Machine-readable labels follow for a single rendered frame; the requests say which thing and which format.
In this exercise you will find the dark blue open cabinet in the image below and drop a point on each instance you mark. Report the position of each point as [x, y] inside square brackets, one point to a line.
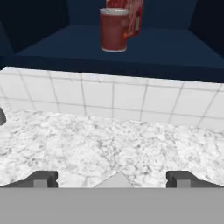
[163, 49]

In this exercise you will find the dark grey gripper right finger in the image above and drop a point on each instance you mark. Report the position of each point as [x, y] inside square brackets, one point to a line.
[180, 178]

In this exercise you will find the red food can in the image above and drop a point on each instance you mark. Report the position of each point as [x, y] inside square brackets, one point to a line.
[114, 30]

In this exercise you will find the red food box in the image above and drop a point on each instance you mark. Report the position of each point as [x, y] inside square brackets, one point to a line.
[135, 17]

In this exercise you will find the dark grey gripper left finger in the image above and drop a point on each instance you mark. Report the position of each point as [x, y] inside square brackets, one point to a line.
[43, 178]

